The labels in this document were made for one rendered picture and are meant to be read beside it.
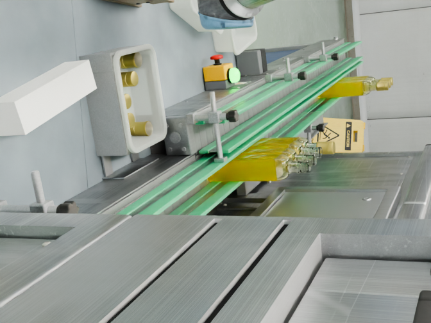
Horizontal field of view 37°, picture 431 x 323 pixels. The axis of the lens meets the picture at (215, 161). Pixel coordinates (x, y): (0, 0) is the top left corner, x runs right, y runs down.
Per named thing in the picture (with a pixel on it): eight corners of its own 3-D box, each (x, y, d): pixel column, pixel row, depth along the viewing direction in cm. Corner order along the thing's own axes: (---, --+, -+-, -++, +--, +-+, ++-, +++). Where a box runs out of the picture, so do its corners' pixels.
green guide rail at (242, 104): (194, 125, 154) (225, 123, 151) (194, 120, 154) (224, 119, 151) (345, 44, 308) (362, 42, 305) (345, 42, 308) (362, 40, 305)
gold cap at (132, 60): (143, 61, 147) (127, 63, 148) (138, 49, 144) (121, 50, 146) (138, 70, 144) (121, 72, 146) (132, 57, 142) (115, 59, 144)
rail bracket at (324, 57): (302, 63, 243) (337, 61, 238) (301, 44, 241) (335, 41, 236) (305, 62, 247) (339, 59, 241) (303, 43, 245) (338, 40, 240)
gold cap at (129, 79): (112, 73, 143) (129, 72, 141) (120, 70, 146) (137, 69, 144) (115, 89, 144) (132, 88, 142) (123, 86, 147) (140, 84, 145)
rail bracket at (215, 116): (192, 163, 152) (240, 163, 147) (181, 94, 148) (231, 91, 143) (197, 160, 155) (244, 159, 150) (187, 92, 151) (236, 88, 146)
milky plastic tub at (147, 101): (98, 157, 140) (132, 156, 136) (79, 55, 134) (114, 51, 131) (137, 138, 155) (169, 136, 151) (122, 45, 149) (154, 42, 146)
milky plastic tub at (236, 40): (199, 4, 193) (226, 0, 189) (225, -11, 211) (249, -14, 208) (210, 59, 199) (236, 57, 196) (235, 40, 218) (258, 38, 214)
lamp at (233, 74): (228, 84, 189) (236, 83, 188) (226, 69, 188) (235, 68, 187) (233, 81, 193) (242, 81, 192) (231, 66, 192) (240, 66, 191)
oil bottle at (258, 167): (207, 182, 161) (288, 181, 153) (204, 161, 160) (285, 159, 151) (216, 175, 166) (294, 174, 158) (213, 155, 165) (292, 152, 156)
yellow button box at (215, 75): (204, 90, 191) (226, 89, 188) (201, 66, 189) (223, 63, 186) (213, 86, 197) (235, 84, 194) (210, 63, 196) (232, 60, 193)
